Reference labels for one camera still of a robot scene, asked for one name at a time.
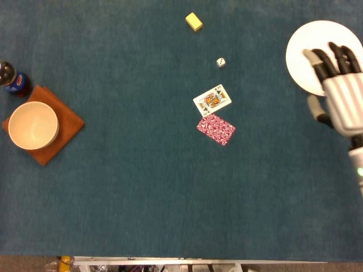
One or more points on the folded orange cloth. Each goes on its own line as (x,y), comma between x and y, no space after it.
(68,122)

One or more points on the king of clubs playing card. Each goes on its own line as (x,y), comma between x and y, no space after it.
(212,99)

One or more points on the yellow post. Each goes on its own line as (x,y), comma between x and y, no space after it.
(65,263)

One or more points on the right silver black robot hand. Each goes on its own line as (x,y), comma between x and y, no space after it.
(344,99)

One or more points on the white metal robot base frame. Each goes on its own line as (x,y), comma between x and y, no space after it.
(170,265)

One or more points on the white round plate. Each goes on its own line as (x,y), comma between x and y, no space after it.
(306,42)

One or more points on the yellow rectangular block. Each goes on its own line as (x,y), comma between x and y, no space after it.
(193,21)

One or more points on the red patterned playing card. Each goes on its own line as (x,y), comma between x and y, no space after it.
(216,129)

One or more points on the cola bottle with blue label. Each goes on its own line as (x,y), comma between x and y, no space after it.
(12,80)

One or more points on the white die with black pips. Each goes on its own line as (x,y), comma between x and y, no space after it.
(221,62)

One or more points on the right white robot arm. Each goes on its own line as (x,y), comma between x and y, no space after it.
(358,170)

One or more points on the cream white bowl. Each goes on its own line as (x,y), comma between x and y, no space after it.
(33,125)

